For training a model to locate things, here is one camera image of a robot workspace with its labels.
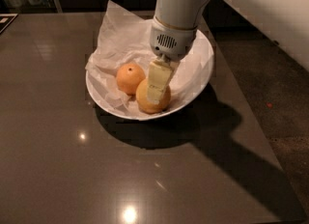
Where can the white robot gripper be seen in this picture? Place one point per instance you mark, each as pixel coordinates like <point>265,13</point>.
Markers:
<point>171,42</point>

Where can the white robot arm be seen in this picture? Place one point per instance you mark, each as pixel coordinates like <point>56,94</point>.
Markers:
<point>175,24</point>

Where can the white ceramic bowl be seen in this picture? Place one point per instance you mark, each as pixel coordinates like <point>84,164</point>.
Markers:
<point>201,63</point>

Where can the yellowish orange fruit right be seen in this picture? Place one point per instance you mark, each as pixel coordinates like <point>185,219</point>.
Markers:
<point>149,107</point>

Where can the orange fruit left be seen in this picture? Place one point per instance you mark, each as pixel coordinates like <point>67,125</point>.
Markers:
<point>129,77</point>

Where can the white crumpled paper towel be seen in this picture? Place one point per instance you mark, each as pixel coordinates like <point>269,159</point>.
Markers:
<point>125,41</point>

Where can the black framed object table corner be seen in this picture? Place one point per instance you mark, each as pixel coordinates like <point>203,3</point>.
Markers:
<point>6,20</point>

